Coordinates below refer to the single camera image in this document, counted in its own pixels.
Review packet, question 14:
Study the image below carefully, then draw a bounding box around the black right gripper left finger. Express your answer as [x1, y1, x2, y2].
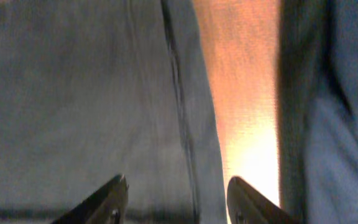
[52, 175, 129, 224]

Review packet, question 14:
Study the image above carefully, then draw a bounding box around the navy blue garment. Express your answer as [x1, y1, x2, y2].
[277, 0, 358, 223]

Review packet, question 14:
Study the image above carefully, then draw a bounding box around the black Nike t-shirt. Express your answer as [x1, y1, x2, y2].
[0, 0, 227, 223]

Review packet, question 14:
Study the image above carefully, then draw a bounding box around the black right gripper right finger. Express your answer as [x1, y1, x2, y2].
[227, 176, 297, 224]

